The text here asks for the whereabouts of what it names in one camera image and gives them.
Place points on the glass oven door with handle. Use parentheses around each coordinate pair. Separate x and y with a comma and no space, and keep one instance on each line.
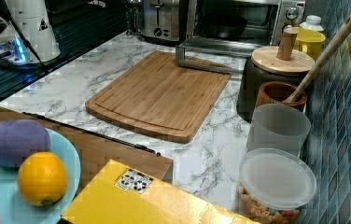
(197,41)

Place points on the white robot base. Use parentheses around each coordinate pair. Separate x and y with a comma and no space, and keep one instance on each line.
(31,39)

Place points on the silver toaster oven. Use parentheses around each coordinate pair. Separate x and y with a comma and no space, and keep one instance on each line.
(266,19)

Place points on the dark pan inside oven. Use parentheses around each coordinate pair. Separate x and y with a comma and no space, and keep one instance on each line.
(224,26)

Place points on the bamboo cutting board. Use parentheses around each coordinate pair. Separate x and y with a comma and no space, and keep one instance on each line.
(158,98)

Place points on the wooden board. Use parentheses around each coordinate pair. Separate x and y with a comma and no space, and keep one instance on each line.
(96,150)

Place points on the silver toaster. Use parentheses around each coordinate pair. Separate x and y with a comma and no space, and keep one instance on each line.
(160,19)

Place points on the yellow cardboard box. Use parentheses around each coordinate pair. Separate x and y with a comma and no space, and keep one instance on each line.
(121,195)

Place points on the translucent plastic cup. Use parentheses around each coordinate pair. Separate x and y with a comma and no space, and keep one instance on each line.
(278,126)

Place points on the brown wooden utensil cup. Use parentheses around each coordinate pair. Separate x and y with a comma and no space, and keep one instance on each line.
(276,92)

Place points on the dark canister with wooden lid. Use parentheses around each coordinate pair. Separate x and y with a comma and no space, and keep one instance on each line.
(271,63)

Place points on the pasta jar with plastic lid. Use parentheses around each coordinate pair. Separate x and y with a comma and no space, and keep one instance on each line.
(273,186)

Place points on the orange fruit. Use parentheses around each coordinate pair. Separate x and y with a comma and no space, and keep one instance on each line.
(42,179)

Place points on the yellow mug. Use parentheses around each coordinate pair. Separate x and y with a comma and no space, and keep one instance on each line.
(308,41)

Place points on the white lidded jar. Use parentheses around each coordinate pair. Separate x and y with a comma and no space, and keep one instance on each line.
(312,22)

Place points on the purple toy fruit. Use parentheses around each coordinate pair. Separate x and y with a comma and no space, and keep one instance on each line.
(19,139)

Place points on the light blue plate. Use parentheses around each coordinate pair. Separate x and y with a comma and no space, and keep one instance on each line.
(15,210)

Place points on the wooden spoon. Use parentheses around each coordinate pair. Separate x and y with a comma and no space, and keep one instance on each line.
(323,58)

